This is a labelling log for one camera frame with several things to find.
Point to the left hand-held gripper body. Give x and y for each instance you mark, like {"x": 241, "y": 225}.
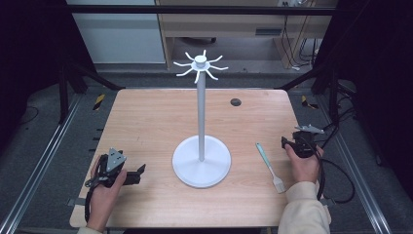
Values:
{"x": 115, "y": 159}

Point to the white hook stand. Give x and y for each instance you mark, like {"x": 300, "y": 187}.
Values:
{"x": 201, "y": 162}

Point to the light wooden desk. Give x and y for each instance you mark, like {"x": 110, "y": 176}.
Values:
{"x": 227, "y": 24}

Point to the black metal stand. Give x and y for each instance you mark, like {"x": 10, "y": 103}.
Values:
{"x": 332, "y": 94}
{"x": 63, "y": 97}

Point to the black curtain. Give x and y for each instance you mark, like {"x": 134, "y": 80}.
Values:
{"x": 380, "y": 65}
{"x": 29, "y": 48}

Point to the white cabinet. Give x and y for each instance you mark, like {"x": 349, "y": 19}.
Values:
{"x": 120, "y": 35}

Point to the person's left hand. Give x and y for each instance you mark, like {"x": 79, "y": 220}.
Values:
{"x": 107, "y": 195}

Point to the dark round table grommet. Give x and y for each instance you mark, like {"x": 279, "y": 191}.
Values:
{"x": 235, "y": 102}

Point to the aluminium floor rail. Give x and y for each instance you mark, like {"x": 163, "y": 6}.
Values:
{"x": 360, "y": 175}
{"x": 42, "y": 156}

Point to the grey table bracket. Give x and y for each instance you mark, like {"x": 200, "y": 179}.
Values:
{"x": 327, "y": 202}
{"x": 71, "y": 202}

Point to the black horizontal frame bar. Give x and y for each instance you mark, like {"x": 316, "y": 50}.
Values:
{"x": 195, "y": 9}

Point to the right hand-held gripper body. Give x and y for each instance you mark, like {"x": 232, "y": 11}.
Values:
{"x": 305, "y": 144}

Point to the person's right hand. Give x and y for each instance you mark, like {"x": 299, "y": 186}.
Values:
{"x": 305, "y": 169}

